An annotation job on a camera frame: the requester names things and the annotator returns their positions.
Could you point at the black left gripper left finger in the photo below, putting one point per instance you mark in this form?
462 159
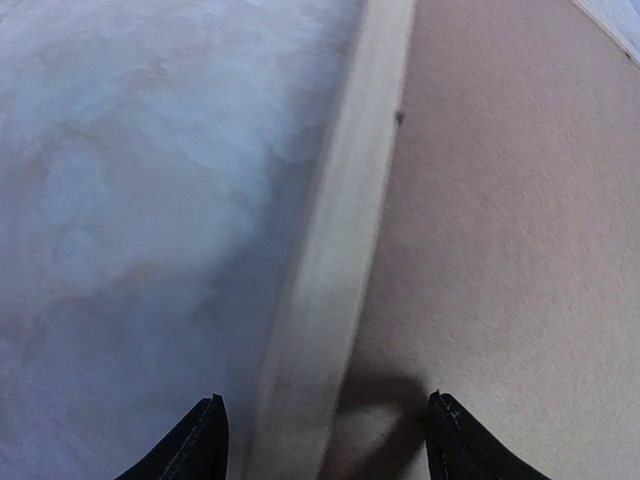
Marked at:
197 448

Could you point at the brown hardboard backing panel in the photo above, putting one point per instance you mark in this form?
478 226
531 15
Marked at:
507 266

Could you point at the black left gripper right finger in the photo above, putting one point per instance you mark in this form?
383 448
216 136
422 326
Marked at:
459 447

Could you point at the light wooden picture frame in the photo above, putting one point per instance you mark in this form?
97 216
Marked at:
312 341

